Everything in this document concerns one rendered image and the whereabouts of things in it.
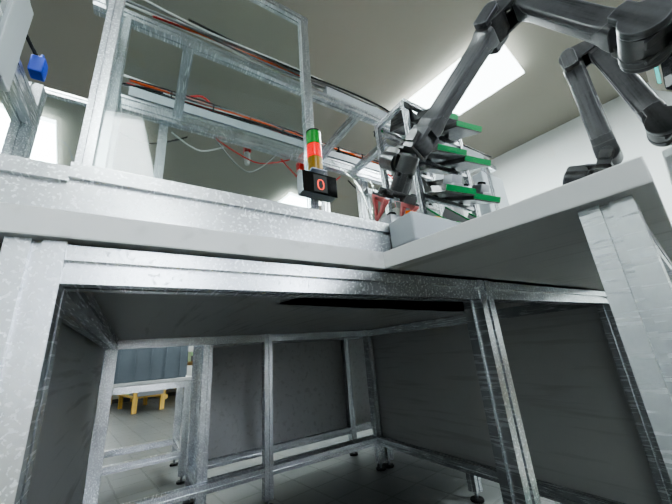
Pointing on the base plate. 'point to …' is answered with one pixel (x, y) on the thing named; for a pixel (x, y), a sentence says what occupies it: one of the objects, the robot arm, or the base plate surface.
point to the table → (537, 234)
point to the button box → (416, 227)
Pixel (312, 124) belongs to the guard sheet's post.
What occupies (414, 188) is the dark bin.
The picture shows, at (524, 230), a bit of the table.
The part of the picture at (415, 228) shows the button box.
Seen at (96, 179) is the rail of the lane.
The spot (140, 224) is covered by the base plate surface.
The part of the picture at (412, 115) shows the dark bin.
